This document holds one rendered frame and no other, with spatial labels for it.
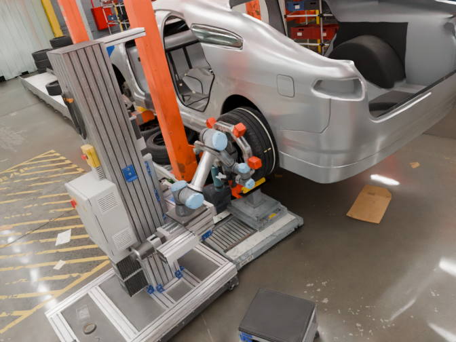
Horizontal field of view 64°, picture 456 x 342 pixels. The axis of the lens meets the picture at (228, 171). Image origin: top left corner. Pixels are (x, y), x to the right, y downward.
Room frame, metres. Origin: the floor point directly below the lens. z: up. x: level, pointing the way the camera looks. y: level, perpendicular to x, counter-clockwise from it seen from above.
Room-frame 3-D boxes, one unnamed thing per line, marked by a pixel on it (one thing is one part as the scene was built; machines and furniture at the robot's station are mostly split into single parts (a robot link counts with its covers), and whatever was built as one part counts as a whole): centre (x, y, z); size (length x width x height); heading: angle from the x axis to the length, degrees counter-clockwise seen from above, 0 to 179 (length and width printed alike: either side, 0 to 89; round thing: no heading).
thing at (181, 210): (2.17, 0.35, 0.87); 0.15 x 0.15 x 0.10
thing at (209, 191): (3.14, 0.08, 0.26); 0.42 x 0.18 x 0.35; 121
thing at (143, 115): (4.99, 1.14, 0.69); 0.52 x 0.17 x 0.35; 121
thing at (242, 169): (2.34, -0.11, 0.95); 0.11 x 0.08 x 0.11; 33
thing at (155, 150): (4.33, 0.62, 0.39); 0.66 x 0.66 x 0.24
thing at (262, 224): (2.95, -0.20, 0.13); 0.50 x 0.36 x 0.10; 31
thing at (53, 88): (9.10, 3.54, 0.39); 0.66 x 0.66 x 0.24
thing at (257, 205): (2.95, -0.20, 0.32); 0.40 x 0.30 x 0.28; 31
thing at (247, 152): (2.86, -0.05, 0.85); 0.54 x 0.07 x 0.54; 31
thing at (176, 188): (2.17, 0.35, 0.98); 0.13 x 0.12 x 0.14; 33
